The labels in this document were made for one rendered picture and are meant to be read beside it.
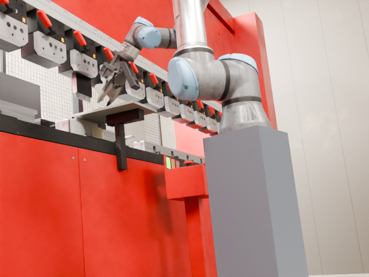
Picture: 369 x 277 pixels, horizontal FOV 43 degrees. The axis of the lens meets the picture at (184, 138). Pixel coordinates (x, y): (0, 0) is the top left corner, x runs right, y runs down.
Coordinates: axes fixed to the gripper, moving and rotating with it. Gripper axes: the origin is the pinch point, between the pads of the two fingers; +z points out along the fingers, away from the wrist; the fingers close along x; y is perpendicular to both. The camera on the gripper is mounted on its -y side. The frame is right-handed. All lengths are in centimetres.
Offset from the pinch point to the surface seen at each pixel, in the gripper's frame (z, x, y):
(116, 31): -26.9, -22.6, 30.8
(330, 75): -107, -334, 16
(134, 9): -42, -42, 43
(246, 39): -81, -215, 62
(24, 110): 11.6, 35.9, -0.2
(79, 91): 1.5, 3.2, 10.9
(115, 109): -1.1, 6.8, -10.2
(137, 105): -6.6, 5.3, -16.8
